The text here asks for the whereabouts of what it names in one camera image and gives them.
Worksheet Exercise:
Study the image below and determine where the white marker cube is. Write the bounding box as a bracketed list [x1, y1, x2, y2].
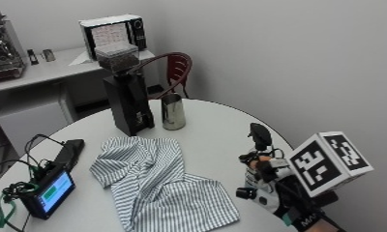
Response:
[287, 130, 373, 198]

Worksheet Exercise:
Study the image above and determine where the steel milk pitcher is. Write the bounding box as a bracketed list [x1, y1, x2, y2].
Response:
[160, 93, 187, 131]

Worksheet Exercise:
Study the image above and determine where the striped grey white cloth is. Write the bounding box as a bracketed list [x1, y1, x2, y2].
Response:
[88, 135, 241, 232]

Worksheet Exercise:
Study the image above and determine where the red metal chair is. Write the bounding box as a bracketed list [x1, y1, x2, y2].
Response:
[127, 51, 193, 101]

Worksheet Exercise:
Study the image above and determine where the black coffee grinder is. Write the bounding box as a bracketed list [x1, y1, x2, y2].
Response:
[93, 43, 156, 137]

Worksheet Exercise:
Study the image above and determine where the black rectangular battery box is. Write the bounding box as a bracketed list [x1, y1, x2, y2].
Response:
[54, 138, 87, 172]

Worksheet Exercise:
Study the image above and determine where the white microwave oven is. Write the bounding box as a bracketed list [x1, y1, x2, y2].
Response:
[77, 14, 148, 61]

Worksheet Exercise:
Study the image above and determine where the white folded paper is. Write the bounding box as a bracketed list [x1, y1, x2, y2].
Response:
[67, 50, 96, 67]

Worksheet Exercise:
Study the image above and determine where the small blue screen device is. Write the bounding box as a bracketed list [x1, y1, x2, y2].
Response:
[19, 163, 77, 221]

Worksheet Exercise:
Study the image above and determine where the white counter cabinet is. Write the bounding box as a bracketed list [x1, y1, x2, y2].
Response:
[0, 46, 157, 158]

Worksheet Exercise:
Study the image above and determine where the small silver counter object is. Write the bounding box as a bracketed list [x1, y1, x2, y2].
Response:
[42, 48, 58, 63]

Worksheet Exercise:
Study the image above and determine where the small black counter object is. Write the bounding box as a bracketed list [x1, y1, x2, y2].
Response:
[26, 48, 40, 66]

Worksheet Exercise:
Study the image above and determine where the steel espresso machine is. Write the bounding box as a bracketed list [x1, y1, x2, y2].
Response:
[0, 1, 27, 83]

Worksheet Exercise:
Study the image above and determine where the green cable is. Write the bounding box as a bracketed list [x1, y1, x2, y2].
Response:
[0, 181, 42, 229]

